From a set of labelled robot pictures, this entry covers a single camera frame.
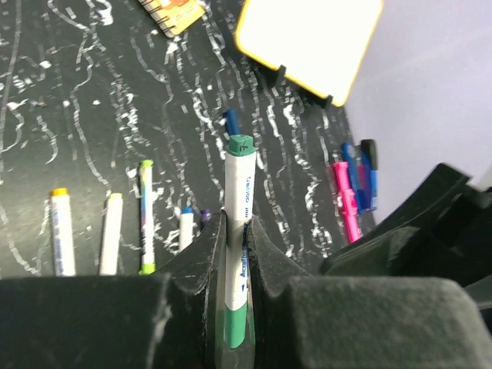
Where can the blue eraser tool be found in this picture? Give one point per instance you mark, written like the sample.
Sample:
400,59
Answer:
362,173

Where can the lime cap marker pen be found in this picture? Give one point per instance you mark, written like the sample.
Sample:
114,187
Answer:
147,220

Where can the peach cap marker pen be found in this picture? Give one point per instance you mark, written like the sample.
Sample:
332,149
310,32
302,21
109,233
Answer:
111,235

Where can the dark purple thin pen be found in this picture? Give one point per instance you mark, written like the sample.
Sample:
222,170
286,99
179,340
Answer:
206,215

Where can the white board yellow frame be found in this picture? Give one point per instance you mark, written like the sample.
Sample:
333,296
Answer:
318,45

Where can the green cap marker pen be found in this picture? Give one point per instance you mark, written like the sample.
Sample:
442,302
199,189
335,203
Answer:
240,161

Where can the orange spiral notebook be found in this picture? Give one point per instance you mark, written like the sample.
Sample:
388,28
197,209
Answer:
173,16

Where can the blue pen cap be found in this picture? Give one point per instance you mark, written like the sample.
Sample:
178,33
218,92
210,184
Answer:
231,122

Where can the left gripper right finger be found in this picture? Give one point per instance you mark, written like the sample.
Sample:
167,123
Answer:
303,321

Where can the pink highlighter pen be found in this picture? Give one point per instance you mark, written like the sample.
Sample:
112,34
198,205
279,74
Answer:
348,200

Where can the light blue cap marker pen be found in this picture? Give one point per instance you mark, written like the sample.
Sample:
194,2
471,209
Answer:
186,228

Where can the orange cap marker pen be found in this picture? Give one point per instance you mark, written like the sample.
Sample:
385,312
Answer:
62,237

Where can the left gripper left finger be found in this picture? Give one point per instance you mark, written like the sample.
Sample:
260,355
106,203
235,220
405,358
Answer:
163,320

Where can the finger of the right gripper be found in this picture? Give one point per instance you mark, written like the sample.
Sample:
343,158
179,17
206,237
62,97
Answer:
442,230

